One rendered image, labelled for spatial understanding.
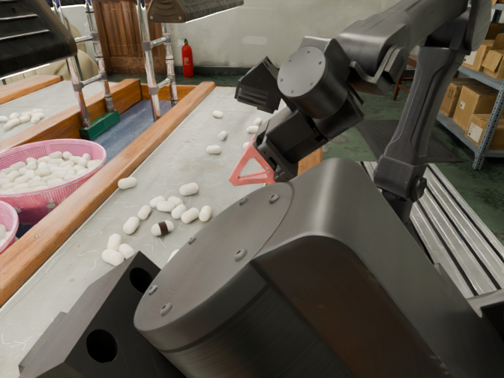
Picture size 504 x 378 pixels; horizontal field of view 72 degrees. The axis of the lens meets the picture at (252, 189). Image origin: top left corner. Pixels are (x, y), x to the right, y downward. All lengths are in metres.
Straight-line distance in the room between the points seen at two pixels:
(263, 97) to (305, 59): 0.08
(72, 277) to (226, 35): 4.60
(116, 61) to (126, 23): 0.52
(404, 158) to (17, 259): 0.64
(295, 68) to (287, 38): 4.57
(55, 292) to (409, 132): 0.61
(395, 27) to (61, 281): 0.55
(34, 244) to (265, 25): 4.54
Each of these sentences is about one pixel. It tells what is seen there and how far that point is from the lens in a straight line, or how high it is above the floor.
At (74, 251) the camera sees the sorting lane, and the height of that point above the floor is 0.74.
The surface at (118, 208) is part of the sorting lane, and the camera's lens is 0.70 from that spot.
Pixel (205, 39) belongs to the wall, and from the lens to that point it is 5.06.
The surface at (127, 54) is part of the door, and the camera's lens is 5.35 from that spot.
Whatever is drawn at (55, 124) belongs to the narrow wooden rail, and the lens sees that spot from 1.14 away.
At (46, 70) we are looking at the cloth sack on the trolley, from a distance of 3.59.
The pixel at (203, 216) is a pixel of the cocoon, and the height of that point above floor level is 0.75.
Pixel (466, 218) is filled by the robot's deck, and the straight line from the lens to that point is 0.88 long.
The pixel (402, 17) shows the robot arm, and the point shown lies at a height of 1.07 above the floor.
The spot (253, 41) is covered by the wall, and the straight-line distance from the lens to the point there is 4.98.
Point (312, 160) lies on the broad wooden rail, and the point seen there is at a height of 0.76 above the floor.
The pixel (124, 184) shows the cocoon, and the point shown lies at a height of 0.75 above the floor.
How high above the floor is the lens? 1.11
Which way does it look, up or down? 31 degrees down
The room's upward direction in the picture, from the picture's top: straight up
